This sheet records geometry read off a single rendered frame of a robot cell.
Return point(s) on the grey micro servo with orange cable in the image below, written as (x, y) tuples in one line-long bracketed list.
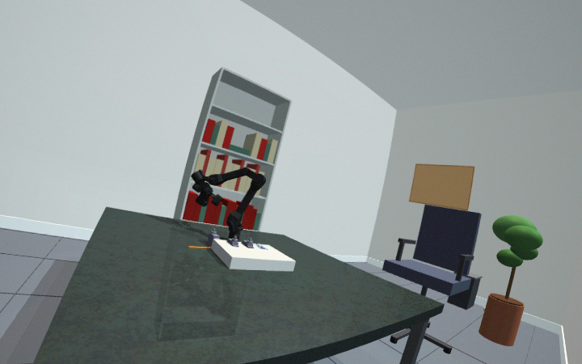
[(212, 236)]

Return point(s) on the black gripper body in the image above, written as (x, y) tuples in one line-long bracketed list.
[(216, 199)]

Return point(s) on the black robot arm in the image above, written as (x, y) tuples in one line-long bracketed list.
[(235, 218)]

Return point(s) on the white flat deck plate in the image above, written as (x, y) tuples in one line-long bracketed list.
[(246, 255)]

